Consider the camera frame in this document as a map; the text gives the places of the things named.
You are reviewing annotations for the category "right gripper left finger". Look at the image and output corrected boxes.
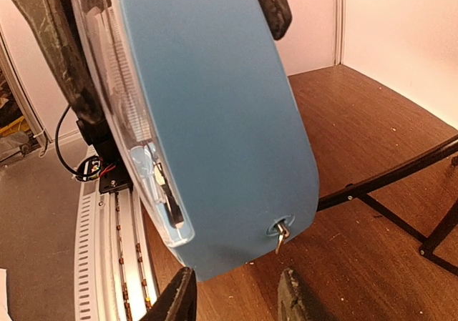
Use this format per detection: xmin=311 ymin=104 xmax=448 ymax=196
xmin=141 ymin=267 xmax=198 ymax=321

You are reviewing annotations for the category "left aluminium corner post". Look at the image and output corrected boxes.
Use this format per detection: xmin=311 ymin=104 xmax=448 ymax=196
xmin=333 ymin=0 xmax=346 ymax=66

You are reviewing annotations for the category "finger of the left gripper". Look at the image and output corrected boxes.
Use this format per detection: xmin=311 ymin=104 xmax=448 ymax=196
xmin=12 ymin=0 xmax=104 ymax=124
xmin=258 ymin=0 xmax=293 ymax=41

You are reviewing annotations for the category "blue metronome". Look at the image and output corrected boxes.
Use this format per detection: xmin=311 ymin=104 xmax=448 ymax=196
xmin=72 ymin=0 xmax=319 ymax=281

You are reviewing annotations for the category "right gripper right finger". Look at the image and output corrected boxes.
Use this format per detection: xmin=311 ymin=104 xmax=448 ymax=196
xmin=277 ymin=267 xmax=337 ymax=321

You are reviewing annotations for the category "black music stand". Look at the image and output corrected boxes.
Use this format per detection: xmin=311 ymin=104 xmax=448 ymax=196
xmin=318 ymin=136 xmax=457 ymax=275

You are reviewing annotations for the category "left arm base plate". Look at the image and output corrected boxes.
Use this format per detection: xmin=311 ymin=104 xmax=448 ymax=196
xmin=76 ymin=119 xmax=133 ymax=194

